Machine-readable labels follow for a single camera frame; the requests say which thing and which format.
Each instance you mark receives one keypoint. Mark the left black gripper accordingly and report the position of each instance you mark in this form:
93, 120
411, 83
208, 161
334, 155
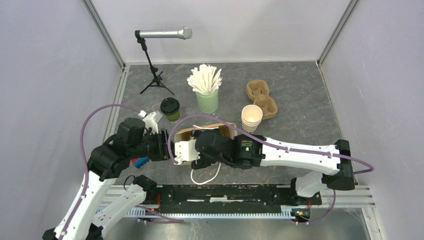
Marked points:
162, 152

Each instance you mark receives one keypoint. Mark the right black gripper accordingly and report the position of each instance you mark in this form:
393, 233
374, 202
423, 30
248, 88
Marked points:
202, 162

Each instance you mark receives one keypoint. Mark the green paper coffee cup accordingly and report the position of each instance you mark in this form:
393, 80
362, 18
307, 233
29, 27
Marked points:
173, 117

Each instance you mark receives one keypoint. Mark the brown paper bag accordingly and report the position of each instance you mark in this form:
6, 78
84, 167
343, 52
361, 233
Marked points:
198, 130

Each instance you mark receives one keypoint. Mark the black plastic cup lid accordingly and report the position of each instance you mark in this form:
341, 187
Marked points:
169, 106

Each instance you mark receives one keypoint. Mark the stack of white paper cups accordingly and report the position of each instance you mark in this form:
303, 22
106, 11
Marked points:
251, 117

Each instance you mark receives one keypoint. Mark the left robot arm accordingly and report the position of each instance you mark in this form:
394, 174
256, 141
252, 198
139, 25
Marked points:
135, 139

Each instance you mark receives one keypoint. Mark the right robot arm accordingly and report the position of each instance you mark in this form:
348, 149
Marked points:
329, 165

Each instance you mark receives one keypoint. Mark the red and blue block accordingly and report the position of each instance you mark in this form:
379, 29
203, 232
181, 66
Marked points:
139, 162

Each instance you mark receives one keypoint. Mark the green straw holder cup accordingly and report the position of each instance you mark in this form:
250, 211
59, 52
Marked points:
208, 103

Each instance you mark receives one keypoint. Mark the black tripod mic stand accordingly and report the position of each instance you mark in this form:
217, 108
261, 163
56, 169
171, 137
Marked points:
156, 82

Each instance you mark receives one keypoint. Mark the white paper straws bundle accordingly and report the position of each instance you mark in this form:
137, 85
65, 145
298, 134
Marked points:
205, 79

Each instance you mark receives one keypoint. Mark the brown cardboard cup carrier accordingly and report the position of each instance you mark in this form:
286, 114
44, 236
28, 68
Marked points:
258, 92

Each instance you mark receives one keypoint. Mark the silver microphone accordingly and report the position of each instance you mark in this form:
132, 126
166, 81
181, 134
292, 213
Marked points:
183, 33

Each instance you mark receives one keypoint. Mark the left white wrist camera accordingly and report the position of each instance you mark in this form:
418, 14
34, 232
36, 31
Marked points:
151, 120

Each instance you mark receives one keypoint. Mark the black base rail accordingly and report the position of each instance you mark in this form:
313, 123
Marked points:
226, 199

